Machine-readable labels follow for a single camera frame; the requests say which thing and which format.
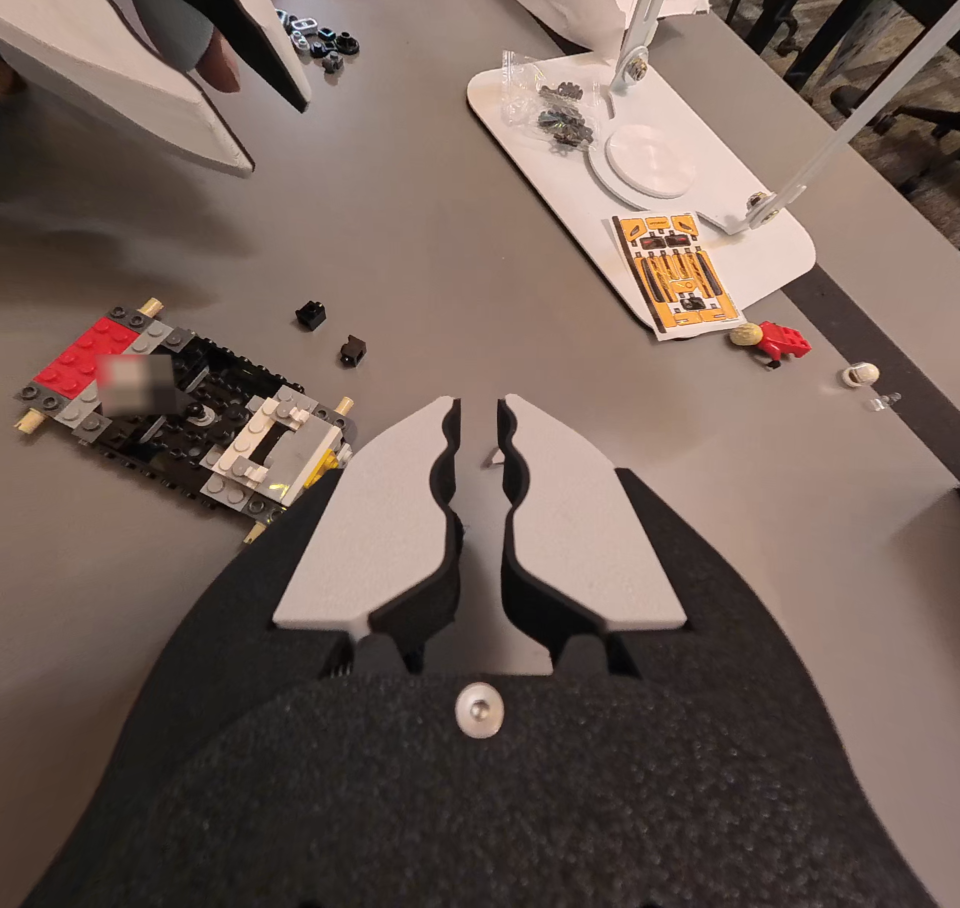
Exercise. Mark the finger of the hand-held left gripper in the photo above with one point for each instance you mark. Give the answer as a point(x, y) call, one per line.
point(75, 30)
point(262, 22)

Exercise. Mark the small black brick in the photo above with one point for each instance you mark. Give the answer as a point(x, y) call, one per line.
point(309, 314)
point(352, 351)

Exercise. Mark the white toy helmet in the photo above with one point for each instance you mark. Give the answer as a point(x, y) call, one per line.
point(859, 375)

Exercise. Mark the pile of small dark bricks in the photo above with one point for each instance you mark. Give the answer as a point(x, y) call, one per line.
point(319, 34)

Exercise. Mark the clear bag of black parts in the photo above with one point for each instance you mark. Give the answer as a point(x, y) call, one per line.
point(555, 109)

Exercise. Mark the white booklet stand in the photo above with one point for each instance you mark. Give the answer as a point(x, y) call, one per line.
point(757, 262)

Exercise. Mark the tan toy figure head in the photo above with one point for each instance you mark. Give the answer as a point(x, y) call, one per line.
point(745, 335)

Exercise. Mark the white desk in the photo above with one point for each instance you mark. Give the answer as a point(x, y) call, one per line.
point(450, 247)

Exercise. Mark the small grey bracket brick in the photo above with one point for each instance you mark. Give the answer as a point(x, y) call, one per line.
point(495, 459)

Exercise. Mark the person's left hand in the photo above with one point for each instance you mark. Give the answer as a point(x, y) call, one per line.
point(223, 67)

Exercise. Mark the red toy figure piece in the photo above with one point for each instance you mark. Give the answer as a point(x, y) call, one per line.
point(784, 341)

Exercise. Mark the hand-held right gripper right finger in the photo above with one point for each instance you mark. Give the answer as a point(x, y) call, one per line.
point(592, 548)

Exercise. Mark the clear small brick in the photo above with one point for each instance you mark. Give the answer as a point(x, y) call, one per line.
point(885, 401)

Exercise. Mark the toy brick car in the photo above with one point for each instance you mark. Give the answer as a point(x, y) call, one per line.
point(67, 356)

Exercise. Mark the orange sticker sheet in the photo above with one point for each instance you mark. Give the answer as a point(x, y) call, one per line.
point(675, 278)

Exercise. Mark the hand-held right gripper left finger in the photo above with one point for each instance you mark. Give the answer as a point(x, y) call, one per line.
point(367, 548)

